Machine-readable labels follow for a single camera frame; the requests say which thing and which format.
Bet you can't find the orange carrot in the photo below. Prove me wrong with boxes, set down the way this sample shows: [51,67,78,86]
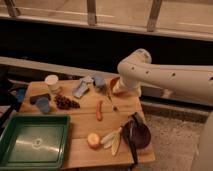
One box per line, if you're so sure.
[96,100,103,121]

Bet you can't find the black tongs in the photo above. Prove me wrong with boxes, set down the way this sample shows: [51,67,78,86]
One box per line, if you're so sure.
[127,112,141,165]

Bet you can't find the dark grape bunch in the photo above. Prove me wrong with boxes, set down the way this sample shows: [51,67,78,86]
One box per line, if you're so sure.
[54,95,80,110]

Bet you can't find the wooden cutting board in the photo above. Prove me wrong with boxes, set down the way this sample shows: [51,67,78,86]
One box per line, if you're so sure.
[18,78,156,170]

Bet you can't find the yellow black sponge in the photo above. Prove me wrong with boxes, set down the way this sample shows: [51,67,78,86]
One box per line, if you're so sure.
[29,90,51,105]

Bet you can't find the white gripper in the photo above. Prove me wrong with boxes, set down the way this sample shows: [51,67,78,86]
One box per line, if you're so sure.
[113,78,141,97]

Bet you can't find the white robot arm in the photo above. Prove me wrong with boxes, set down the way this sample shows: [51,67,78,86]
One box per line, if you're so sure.
[112,48,213,171]

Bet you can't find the blue small cup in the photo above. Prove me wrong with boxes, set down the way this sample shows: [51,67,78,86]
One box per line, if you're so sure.
[94,76,105,88]

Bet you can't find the white paper cup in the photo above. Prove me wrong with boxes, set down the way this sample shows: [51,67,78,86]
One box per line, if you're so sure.
[45,75,60,93]

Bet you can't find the orange round fruit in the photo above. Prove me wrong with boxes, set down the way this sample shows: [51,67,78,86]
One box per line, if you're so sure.
[87,133,100,149]

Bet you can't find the light blue towel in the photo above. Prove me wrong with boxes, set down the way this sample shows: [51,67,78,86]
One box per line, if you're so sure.
[72,76,93,98]

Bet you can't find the metal spoon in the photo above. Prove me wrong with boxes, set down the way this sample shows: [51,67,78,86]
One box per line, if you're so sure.
[106,87,118,112]

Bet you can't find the green plastic tray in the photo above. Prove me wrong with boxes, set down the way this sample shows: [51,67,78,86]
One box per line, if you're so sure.
[0,115,70,171]

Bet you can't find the blue object at left edge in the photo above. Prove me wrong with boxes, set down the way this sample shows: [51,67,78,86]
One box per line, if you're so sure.
[15,88,26,103]

